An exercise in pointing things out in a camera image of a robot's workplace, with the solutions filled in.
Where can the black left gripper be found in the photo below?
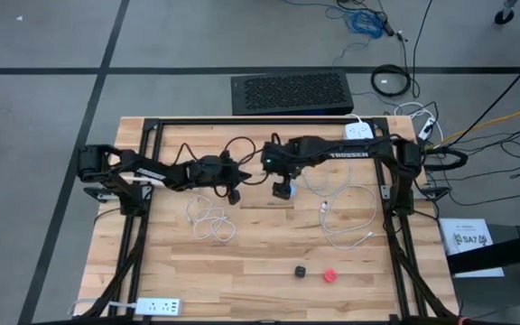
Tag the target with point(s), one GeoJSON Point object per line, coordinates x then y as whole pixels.
{"type": "Point", "coordinates": [210, 171]}

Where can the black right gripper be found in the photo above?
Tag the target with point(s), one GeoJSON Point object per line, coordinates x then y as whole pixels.
{"type": "Point", "coordinates": [282, 158]}

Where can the light blue wall charger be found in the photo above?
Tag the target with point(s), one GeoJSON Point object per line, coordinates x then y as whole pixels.
{"type": "Point", "coordinates": [292, 190]}

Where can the black dual USB charger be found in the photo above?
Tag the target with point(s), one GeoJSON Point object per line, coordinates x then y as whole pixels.
{"type": "Point", "coordinates": [300, 272]}

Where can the white square power strip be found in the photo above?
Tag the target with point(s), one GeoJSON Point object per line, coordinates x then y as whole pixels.
{"type": "Point", "coordinates": [359, 131]}

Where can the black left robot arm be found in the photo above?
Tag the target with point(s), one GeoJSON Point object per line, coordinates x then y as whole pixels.
{"type": "Point", "coordinates": [151, 171]}

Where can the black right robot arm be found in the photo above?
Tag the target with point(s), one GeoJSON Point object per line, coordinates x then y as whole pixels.
{"type": "Point", "coordinates": [355, 149]}

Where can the black perforated computer case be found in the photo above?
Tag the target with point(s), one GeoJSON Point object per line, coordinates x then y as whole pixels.
{"type": "Point", "coordinates": [291, 92]}

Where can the red charger cube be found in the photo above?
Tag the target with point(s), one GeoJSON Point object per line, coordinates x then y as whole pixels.
{"type": "Point", "coordinates": [331, 275]}

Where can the white rectangular power strip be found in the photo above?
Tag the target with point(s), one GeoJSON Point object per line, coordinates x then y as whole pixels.
{"type": "Point", "coordinates": [158, 307]}

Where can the white floor power strip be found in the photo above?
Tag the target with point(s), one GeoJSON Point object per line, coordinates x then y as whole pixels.
{"type": "Point", "coordinates": [427, 128]}

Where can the white printed paper sheet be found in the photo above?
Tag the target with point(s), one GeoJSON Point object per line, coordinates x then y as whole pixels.
{"type": "Point", "coordinates": [467, 239]}

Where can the black beam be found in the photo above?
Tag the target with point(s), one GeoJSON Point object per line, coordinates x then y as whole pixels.
{"type": "Point", "coordinates": [499, 253]}

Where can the grey side table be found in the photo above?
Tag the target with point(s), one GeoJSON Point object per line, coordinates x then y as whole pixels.
{"type": "Point", "coordinates": [508, 289]}

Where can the black caster wheel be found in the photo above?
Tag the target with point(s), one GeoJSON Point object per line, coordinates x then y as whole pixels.
{"type": "Point", "coordinates": [504, 17]}

